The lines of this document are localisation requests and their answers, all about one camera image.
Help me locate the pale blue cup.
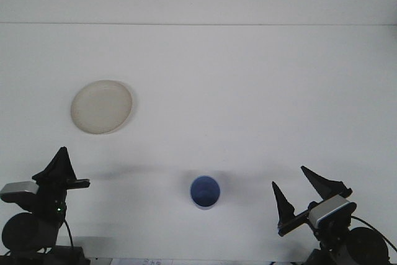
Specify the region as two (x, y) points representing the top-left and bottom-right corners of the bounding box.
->
(189, 175), (221, 211)

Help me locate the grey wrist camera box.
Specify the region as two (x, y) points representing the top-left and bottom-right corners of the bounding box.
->
(308, 195), (357, 228)
(0, 181), (40, 203)

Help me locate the pale round plate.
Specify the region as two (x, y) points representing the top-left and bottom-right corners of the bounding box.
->
(70, 79), (134, 136)

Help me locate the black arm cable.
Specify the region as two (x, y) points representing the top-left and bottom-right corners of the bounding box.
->
(63, 217), (76, 251)
(350, 215), (397, 252)

